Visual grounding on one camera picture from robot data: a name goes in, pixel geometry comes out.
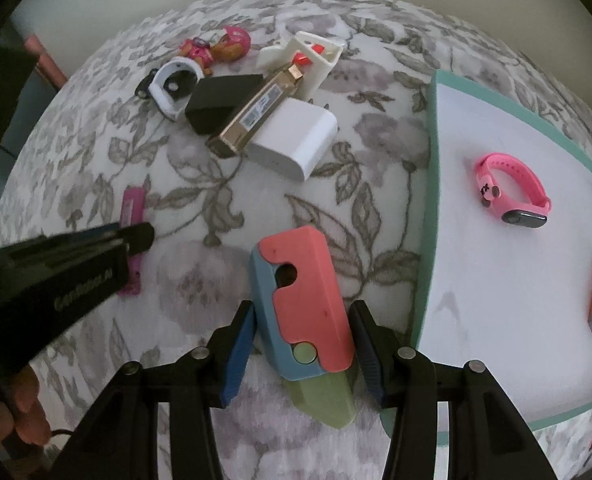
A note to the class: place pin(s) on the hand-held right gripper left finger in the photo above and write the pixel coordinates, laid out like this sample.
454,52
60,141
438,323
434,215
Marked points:
238,355

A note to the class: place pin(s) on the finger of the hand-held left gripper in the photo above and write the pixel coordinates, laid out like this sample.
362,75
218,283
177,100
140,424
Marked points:
138,237

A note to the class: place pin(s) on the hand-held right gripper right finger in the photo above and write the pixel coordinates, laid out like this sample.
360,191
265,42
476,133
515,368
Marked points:
370,355

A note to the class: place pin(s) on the pink plastic bar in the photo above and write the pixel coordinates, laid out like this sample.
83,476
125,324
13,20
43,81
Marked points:
132,205

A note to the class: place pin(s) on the coral and blue toy knife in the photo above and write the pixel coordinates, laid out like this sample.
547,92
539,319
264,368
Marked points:
301,280

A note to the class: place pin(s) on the teal tray with white inside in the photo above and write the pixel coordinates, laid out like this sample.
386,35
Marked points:
475,285

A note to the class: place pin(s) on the gold rectangular device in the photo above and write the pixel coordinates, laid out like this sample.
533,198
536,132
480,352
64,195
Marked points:
246,120

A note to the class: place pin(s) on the white power adapter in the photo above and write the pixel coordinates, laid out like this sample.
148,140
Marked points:
296,140

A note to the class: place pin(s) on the person's left hand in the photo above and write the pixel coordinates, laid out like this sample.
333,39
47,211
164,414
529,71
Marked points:
28,405

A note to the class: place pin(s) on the black charger plug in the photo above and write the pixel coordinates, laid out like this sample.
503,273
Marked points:
216,100

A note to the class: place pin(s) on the dark cabinet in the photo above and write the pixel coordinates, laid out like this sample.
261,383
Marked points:
1,110

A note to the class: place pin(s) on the pink toy figure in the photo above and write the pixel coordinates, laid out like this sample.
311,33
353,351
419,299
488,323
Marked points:
233,42

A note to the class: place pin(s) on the pink smart band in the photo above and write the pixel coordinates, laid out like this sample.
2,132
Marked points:
520,180

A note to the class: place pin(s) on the white tube squeezer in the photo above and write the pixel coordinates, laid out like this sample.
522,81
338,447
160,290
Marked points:
321,72

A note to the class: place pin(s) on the red and white toothpaste tube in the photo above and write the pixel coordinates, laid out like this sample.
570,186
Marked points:
317,50

